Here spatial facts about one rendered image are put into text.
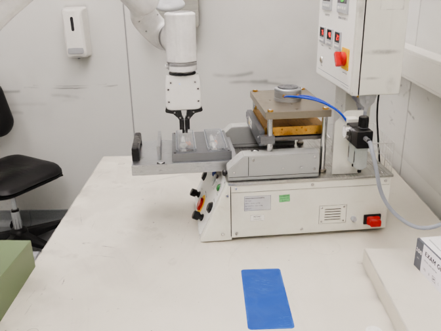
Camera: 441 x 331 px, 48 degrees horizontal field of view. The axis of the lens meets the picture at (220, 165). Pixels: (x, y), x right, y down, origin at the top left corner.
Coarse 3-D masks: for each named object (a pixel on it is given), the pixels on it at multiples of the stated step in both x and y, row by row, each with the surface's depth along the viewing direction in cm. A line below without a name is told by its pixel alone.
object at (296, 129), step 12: (264, 120) 142; (276, 120) 142; (288, 120) 142; (300, 120) 141; (312, 120) 141; (264, 132) 136; (276, 132) 136; (288, 132) 136; (300, 132) 137; (312, 132) 137
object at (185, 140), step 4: (176, 132) 152; (180, 132) 151; (188, 132) 151; (192, 132) 151; (176, 136) 148; (180, 136) 148; (184, 136) 148; (188, 136) 148; (192, 136) 147; (176, 140) 144; (180, 140) 144; (184, 140) 144; (188, 140) 144; (192, 140) 144; (180, 144) 140; (184, 144) 140; (188, 144) 140; (192, 144) 140; (180, 148) 137; (184, 148) 137; (188, 148) 137; (192, 148) 137
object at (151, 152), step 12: (144, 144) 152; (156, 144) 151; (168, 144) 151; (144, 156) 142; (156, 156) 141; (168, 156) 141; (132, 168) 135; (144, 168) 135; (156, 168) 136; (168, 168) 136; (180, 168) 136; (192, 168) 137; (204, 168) 137; (216, 168) 137
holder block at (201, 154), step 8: (200, 136) 150; (224, 136) 150; (200, 144) 143; (176, 152) 136; (184, 152) 137; (192, 152) 136; (200, 152) 136; (208, 152) 137; (216, 152) 137; (224, 152) 137; (176, 160) 136; (184, 160) 137; (192, 160) 137; (200, 160) 137; (208, 160) 137
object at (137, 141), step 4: (136, 136) 147; (140, 136) 148; (136, 140) 143; (140, 140) 147; (136, 144) 139; (140, 144) 151; (132, 148) 137; (136, 148) 137; (132, 152) 137; (136, 152) 137; (132, 156) 138; (136, 156) 138; (132, 160) 138; (136, 160) 138
